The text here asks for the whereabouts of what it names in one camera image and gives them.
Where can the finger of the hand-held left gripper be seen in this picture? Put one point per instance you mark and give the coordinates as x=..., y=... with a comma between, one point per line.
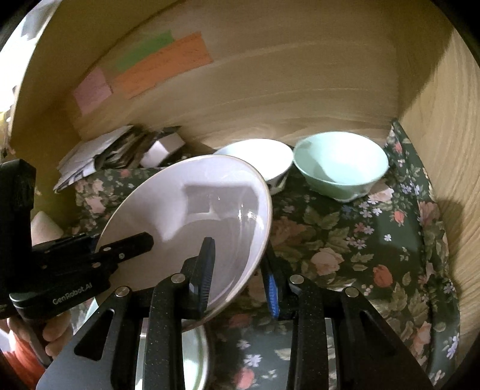
x=125, y=247

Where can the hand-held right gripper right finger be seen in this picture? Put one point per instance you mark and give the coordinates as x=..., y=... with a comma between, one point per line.
x=272, y=296

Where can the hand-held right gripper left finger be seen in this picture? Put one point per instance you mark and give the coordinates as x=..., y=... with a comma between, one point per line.
x=204, y=279

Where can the pink bowl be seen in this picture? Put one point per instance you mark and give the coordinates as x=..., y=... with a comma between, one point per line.
x=168, y=202

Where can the light green plate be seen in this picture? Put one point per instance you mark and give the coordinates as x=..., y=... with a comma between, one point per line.
x=195, y=356

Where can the mint green bowl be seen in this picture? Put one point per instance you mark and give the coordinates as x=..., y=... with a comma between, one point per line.
x=337, y=165

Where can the person's left hand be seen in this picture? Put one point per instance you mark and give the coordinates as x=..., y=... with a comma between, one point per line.
x=60, y=333

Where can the orange clothing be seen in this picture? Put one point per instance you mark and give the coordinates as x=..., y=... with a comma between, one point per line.
x=20, y=348

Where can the floral tablecloth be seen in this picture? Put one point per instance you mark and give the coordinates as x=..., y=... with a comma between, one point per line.
x=337, y=243

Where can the stack of white papers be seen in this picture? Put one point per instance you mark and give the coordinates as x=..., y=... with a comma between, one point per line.
x=86, y=157

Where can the small white box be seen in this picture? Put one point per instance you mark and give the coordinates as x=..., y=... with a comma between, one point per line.
x=161, y=150

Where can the white patterned bowl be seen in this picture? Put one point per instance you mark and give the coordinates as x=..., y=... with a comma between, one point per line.
x=258, y=161

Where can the pink sticky note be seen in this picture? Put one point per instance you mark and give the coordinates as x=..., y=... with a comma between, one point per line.
x=92, y=92

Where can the orange sticky note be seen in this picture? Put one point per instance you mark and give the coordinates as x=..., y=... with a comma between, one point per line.
x=165, y=67

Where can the green sticky note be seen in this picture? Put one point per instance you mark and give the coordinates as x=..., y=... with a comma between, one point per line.
x=144, y=50

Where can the wooden desk hutch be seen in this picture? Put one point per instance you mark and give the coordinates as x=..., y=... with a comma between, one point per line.
x=300, y=75

